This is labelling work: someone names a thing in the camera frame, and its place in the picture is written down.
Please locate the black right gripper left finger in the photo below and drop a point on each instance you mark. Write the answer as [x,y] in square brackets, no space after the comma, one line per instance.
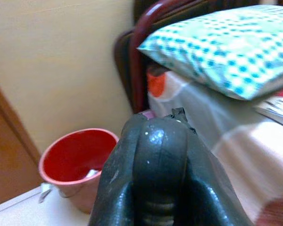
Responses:
[113,169]

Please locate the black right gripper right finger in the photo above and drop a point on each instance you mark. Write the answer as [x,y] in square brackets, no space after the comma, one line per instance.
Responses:
[210,174]

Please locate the white crumpled paper scrap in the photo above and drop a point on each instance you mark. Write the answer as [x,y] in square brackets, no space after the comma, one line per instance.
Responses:
[92,173]

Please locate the red plastic waste bin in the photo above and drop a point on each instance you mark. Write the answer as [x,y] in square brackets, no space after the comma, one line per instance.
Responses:
[75,162]

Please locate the white and orange bed sheet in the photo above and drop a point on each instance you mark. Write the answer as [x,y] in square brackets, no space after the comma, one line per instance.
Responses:
[238,146]

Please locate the printed magazine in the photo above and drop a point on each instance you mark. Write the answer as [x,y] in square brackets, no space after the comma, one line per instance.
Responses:
[277,109]

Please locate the brown wooden door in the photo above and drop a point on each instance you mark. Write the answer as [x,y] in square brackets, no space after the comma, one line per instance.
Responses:
[7,150]

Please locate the dark red wooden headboard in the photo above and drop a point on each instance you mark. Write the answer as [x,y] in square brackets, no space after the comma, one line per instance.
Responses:
[136,58]

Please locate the teal checked white pillow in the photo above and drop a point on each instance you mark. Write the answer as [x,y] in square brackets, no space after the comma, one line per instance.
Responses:
[226,47]

